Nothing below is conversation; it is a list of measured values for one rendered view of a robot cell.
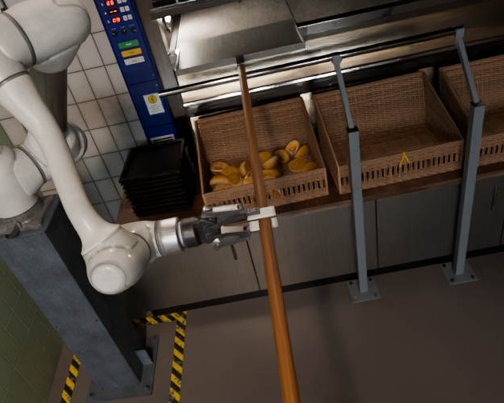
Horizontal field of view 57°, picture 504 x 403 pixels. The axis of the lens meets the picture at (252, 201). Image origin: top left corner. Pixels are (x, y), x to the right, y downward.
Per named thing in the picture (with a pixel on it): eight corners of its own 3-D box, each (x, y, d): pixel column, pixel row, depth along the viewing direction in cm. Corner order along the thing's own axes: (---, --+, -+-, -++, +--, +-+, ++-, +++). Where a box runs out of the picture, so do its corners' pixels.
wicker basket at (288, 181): (206, 164, 251) (192, 119, 234) (309, 141, 249) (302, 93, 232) (209, 222, 212) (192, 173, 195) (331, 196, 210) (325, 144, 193)
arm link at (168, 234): (167, 238, 124) (189, 234, 124) (165, 263, 117) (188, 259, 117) (157, 213, 118) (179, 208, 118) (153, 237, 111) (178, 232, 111)
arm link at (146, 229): (169, 251, 124) (159, 269, 111) (113, 261, 125) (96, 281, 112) (159, 212, 122) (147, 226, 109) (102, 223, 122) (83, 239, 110)
